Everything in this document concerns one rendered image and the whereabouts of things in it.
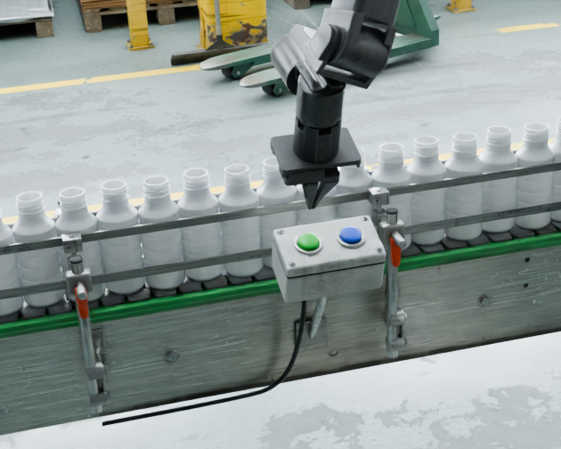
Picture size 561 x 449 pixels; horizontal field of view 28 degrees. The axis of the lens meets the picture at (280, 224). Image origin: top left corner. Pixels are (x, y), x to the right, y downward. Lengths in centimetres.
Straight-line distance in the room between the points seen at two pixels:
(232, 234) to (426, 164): 31
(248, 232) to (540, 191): 47
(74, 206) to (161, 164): 325
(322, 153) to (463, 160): 40
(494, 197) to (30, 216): 70
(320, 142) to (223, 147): 362
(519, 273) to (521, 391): 144
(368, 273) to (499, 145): 34
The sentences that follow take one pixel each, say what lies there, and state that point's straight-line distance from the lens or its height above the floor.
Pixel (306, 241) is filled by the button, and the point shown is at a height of 112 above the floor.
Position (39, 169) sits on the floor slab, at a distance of 492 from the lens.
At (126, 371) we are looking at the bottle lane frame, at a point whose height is 89.
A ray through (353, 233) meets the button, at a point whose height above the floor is 112.
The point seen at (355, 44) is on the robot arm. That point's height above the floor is 142.
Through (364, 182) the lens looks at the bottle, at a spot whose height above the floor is 112.
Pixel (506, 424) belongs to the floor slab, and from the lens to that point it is 309.
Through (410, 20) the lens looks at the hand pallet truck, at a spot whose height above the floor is 18.
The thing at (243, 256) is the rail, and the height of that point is 104.
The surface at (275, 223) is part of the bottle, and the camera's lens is 165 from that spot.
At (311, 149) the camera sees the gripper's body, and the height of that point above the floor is 128.
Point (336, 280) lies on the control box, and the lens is 152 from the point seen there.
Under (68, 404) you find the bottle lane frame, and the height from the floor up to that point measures 85.
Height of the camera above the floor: 178
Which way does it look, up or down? 25 degrees down
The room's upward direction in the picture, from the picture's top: 3 degrees counter-clockwise
